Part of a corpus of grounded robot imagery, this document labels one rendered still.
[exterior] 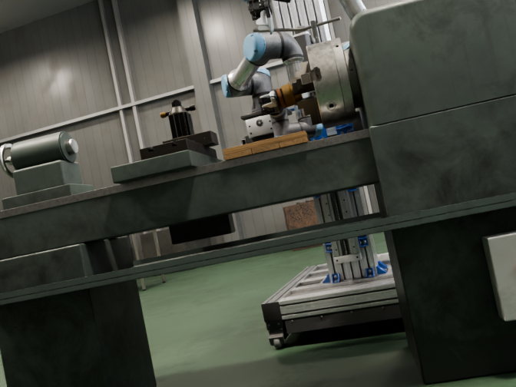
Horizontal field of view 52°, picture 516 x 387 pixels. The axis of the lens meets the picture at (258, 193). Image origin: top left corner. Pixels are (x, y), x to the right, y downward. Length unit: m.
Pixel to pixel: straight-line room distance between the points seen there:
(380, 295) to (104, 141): 9.36
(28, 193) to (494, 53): 1.76
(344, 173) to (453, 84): 0.45
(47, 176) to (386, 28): 1.39
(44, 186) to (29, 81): 10.35
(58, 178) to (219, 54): 8.51
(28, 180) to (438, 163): 1.56
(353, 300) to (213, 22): 8.73
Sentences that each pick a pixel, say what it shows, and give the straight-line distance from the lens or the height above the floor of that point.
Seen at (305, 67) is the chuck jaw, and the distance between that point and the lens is 2.13.
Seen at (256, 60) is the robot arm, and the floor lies 1.31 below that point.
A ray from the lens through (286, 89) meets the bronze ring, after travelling 2.04.
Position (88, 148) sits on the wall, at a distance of 11.57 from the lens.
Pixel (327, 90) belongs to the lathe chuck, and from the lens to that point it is 1.91.
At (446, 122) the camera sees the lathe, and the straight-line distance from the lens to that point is 1.85.
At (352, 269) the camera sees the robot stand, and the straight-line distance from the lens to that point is 2.85.
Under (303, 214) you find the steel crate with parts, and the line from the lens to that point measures 8.38.
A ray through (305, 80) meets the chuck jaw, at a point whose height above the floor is 1.09.
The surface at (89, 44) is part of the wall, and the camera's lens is 11.90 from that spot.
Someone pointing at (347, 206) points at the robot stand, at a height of 0.61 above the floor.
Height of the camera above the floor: 0.65
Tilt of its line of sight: 2 degrees up
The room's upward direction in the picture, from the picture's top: 12 degrees counter-clockwise
